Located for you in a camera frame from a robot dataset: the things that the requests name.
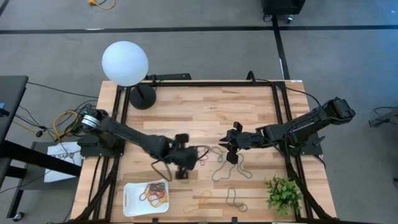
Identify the large teal rubber band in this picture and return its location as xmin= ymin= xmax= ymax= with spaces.
xmin=211 ymin=154 xmax=252 ymax=182

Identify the white paper sheet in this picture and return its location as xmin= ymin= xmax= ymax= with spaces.
xmin=44 ymin=141 xmax=82 ymax=184

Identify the black wheeled cart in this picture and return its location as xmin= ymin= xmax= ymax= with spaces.
xmin=262 ymin=0 xmax=307 ymax=24

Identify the dark floor equipment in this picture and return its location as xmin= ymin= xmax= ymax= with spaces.
xmin=368 ymin=107 xmax=398 ymax=128

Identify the black floor cable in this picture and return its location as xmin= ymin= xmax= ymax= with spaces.
xmin=26 ymin=81 xmax=100 ymax=100

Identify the black side desk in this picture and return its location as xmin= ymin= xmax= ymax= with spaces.
xmin=0 ymin=75 xmax=82 ymax=218

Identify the white globe lamp black stand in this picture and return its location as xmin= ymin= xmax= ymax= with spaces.
xmin=101 ymin=40 xmax=157 ymax=110

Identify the black aluminium table frame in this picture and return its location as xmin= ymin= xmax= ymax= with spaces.
xmin=73 ymin=79 xmax=338 ymax=224

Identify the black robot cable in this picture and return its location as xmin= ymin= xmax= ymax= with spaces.
xmin=247 ymin=70 xmax=323 ymax=108

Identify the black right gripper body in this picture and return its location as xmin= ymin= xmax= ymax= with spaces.
xmin=226 ymin=121 xmax=265 ymax=165

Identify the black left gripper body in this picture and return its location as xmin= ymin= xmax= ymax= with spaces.
xmin=169 ymin=133 xmax=191 ymax=180

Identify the black mounting plate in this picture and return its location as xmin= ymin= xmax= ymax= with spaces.
xmin=146 ymin=73 xmax=193 ymax=82

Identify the green artificial plant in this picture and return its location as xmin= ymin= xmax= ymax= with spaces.
xmin=264 ymin=175 xmax=303 ymax=217

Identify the white plastic bin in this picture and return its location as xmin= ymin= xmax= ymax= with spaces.
xmin=123 ymin=179 xmax=170 ymax=218

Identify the yellow floor cable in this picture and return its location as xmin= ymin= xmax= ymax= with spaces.
xmin=52 ymin=110 xmax=82 ymax=139
xmin=88 ymin=0 xmax=116 ymax=10

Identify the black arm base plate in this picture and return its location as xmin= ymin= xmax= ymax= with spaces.
xmin=278 ymin=130 xmax=323 ymax=156
xmin=77 ymin=136 xmax=125 ymax=158

